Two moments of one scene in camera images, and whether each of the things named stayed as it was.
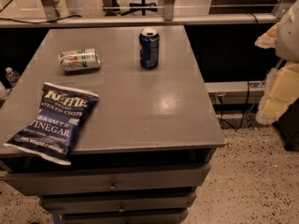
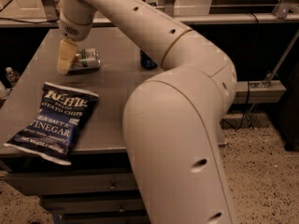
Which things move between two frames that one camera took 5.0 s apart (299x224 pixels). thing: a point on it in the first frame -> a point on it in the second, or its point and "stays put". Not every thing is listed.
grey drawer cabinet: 147,145 stays put
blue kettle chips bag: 50,131 stays put
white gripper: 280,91 -> 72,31
